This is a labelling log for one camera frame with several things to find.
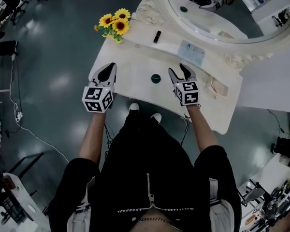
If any person's left forearm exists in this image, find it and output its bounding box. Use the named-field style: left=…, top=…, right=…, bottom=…
left=78, top=110, right=107, bottom=165

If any cream ornate dressing table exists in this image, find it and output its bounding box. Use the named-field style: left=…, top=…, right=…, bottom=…
left=88, top=12, right=244, bottom=135

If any pale blue mask packet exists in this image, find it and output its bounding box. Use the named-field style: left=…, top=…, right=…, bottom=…
left=177, top=39, right=206, bottom=67

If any person's right forearm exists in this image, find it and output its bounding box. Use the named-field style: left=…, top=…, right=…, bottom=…
left=186, top=104, right=219, bottom=153

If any person's black clothing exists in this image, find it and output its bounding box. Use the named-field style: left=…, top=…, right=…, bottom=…
left=48, top=116, right=242, bottom=232

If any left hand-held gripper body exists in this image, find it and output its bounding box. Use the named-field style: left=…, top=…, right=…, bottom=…
left=82, top=81, right=116, bottom=113

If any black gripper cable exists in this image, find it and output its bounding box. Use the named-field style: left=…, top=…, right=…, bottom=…
left=180, top=115, right=192, bottom=146
left=103, top=122, right=116, bottom=155

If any yellow sunflower bouquet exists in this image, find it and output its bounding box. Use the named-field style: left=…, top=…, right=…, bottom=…
left=94, top=8, right=131, bottom=44

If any grey chair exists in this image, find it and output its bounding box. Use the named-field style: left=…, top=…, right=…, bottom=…
left=241, top=181, right=266, bottom=207

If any gold chain necklace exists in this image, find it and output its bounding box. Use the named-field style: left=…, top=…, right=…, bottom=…
left=136, top=217, right=182, bottom=232

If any white floor cable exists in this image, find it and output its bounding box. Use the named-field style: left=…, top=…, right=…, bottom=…
left=8, top=57, right=71, bottom=164

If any white drawer with knob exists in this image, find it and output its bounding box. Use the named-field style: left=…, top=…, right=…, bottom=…
left=206, top=75, right=229, bottom=99

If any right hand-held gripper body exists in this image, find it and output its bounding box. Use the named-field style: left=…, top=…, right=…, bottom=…
left=173, top=80, right=200, bottom=107

